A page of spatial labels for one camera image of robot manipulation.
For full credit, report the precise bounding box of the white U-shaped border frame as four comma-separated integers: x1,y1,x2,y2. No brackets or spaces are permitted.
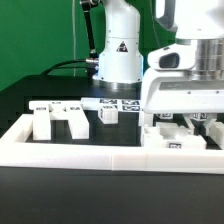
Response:
0,114,224,174

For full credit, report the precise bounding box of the white tagged cube middle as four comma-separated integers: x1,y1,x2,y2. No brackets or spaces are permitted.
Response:
157,113,173,120

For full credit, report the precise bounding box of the white flat tagged plank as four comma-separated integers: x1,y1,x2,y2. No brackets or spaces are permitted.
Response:
81,97,140,113

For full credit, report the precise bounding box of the white tagged cube right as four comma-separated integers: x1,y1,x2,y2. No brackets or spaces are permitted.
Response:
191,113,208,121

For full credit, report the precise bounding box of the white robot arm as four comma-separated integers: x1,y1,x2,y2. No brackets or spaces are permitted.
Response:
94,0,224,126

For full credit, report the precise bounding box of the white tagged cube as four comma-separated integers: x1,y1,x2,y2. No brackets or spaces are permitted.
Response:
157,113,173,120
191,113,208,121

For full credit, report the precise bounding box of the white chair seat part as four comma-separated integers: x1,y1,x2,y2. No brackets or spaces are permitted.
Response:
140,122,207,149

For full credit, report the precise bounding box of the black cable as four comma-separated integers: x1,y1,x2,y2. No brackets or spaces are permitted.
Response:
40,59,98,76

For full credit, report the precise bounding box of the white tagged block front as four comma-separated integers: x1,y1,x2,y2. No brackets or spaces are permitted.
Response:
98,105,118,124

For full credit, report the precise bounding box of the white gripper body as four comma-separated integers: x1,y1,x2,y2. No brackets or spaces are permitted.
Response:
141,46,224,114

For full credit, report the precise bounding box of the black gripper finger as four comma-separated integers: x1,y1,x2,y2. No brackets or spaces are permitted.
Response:
183,114,195,135
203,114,217,135

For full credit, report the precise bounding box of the white chair back part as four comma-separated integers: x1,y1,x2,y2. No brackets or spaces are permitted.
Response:
29,100,89,140

